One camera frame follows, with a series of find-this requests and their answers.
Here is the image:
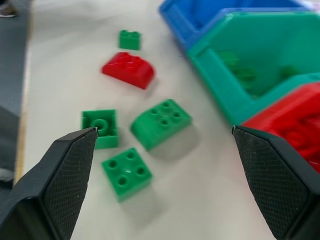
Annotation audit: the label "red plastic storage bin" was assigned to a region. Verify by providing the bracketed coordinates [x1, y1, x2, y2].
[241, 82, 320, 174]

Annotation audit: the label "green bricks in bin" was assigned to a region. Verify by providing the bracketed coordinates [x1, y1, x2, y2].
[216, 50, 301, 98]

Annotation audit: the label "red curved building brick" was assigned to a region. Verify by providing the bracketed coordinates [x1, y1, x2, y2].
[101, 51, 157, 91]

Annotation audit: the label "red bricks in bin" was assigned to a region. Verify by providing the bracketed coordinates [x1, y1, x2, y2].
[277, 112, 320, 163]

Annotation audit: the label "green four-stud square brick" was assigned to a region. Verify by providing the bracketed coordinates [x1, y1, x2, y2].
[100, 147, 153, 203]

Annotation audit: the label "green plastic storage bin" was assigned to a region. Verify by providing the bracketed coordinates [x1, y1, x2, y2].
[187, 10, 320, 126]

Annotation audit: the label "upturned hollow green brick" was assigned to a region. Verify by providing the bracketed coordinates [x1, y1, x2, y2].
[81, 109, 119, 150]

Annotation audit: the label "blue plastic storage bin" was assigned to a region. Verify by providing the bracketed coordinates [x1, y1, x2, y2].
[158, 0, 312, 50]

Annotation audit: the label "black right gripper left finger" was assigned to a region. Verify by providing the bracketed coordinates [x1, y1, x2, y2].
[0, 126, 99, 240]

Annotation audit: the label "person's shoe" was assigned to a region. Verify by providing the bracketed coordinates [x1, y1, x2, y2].
[0, 4, 17, 18]

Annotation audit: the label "green curved building brick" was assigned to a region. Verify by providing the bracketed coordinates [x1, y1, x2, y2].
[130, 98, 193, 152]

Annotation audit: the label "small green square brick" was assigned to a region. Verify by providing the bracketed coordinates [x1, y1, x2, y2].
[118, 29, 142, 51]

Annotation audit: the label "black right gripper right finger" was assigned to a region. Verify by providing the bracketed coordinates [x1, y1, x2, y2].
[231, 124, 320, 240]

